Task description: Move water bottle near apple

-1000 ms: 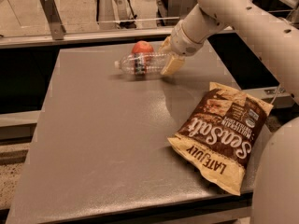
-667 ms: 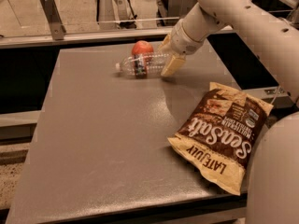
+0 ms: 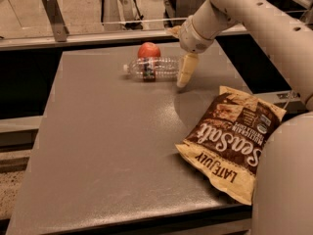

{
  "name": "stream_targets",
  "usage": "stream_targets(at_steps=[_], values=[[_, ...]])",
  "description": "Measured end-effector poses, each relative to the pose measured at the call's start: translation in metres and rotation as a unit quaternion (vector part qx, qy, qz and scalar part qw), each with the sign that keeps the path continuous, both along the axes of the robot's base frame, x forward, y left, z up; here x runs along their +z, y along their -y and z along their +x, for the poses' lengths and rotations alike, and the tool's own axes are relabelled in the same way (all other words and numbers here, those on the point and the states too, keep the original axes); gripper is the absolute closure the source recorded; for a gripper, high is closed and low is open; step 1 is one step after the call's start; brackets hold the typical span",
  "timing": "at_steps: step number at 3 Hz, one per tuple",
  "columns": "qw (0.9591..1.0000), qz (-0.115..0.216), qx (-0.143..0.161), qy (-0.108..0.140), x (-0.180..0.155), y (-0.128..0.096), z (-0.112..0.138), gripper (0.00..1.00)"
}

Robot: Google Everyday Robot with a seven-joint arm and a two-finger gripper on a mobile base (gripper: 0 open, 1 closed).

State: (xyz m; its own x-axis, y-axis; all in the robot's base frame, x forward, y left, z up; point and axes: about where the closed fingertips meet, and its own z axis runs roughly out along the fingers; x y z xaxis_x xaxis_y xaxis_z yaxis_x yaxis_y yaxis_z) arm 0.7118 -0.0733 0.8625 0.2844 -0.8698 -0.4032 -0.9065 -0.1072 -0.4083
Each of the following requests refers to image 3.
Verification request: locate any clear plastic water bottle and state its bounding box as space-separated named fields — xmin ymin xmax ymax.
xmin=123 ymin=57 xmax=179 ymax=82

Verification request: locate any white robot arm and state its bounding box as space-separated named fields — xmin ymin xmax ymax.
xmin=179 ymin=0 xmax=313 ymax=235

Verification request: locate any red apple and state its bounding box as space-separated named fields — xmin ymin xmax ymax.
xmin=137 ymin=42 xmax=160 ymax=58

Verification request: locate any horizontal metal rail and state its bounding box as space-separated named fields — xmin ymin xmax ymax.
xmin=0 ymin=24 xmax=248 ymax=52

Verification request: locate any brown sea salt chip bag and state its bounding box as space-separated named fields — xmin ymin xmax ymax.
xmin=176 ymin=86 xmax=286 ymax=205

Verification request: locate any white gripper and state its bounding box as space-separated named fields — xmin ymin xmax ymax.
xmin=167 ymin=16 xmax=213 ymax=88

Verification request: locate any left metal rail bracket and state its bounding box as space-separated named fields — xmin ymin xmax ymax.
xmin=41 ymin=0 xmax=69 ymax=42

